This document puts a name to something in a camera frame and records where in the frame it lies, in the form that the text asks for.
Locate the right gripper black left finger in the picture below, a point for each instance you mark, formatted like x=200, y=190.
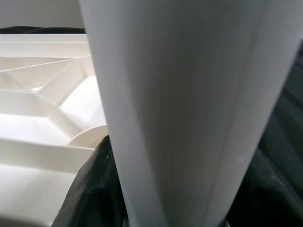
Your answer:
x=94, y=189

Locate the black table cloth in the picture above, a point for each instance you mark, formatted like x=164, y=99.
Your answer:
x=291, y=106

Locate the white plastic table leg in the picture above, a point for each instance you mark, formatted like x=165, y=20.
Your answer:
x=177, y=94

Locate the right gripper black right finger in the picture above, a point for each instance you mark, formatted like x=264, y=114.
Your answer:
x=272, y=203

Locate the white plastic children table top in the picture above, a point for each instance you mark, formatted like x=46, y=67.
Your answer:
x=35, y=118

